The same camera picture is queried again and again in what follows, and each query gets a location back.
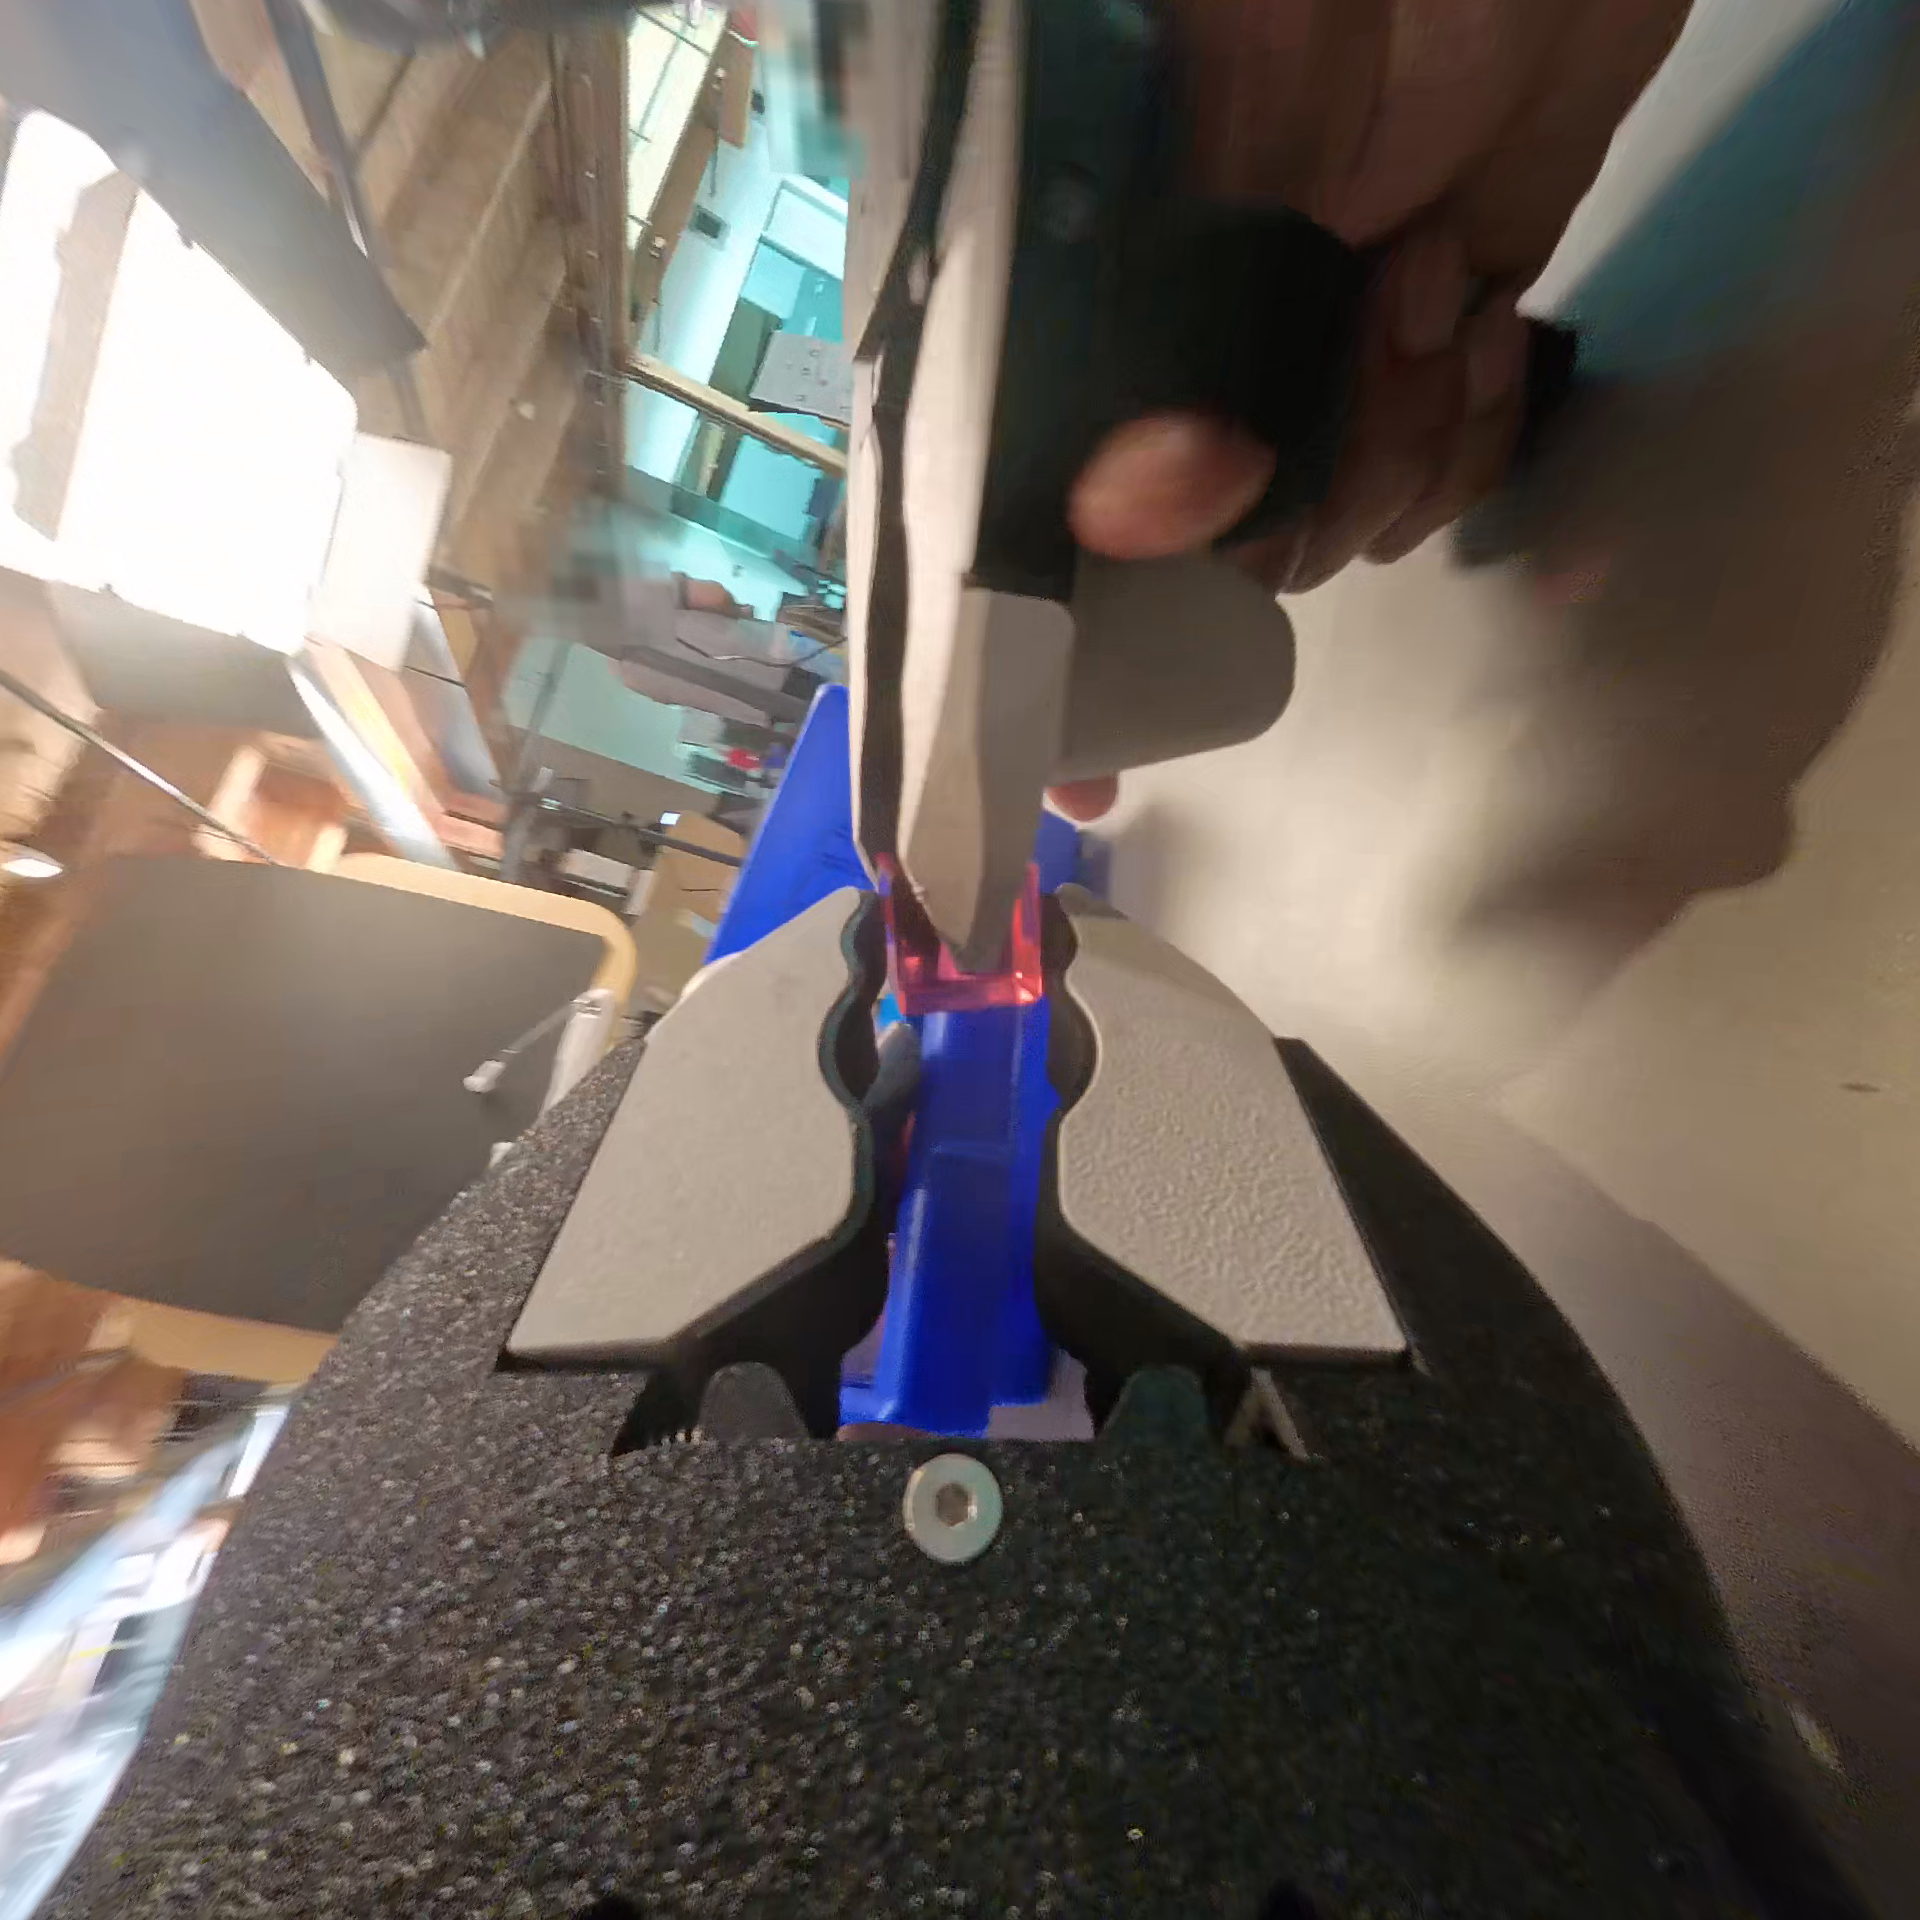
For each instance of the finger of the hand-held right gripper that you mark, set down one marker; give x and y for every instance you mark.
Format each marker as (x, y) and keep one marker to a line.
(878, 601)
(975, 721)

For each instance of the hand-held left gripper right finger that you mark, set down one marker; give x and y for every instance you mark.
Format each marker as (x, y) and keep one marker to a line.
(1214, 1182)

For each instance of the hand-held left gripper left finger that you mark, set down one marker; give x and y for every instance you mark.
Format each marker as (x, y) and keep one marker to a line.
(702, 1182)

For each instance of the blue plastic bin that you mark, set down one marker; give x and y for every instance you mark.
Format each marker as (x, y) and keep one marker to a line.
(960, 1200)

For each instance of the red translucent cube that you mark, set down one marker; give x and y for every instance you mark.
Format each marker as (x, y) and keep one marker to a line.
(937, 982)

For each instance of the person's right hand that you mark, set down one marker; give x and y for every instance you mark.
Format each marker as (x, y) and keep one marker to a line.
(1170, 481)

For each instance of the white light bar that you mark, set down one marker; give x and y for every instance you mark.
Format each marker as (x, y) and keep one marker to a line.
(580, 1048)

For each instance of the white sign board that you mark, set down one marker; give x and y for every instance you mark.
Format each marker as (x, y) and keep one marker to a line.
(802, 374)

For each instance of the black board wooden rim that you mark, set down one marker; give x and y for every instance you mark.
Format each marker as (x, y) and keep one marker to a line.
(270, 1081)

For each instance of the LED light panel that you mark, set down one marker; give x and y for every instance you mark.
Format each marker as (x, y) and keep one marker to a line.
(181, 435)

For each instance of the silver ceiling duct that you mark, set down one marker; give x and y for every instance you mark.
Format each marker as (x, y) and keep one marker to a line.
(365, 758)

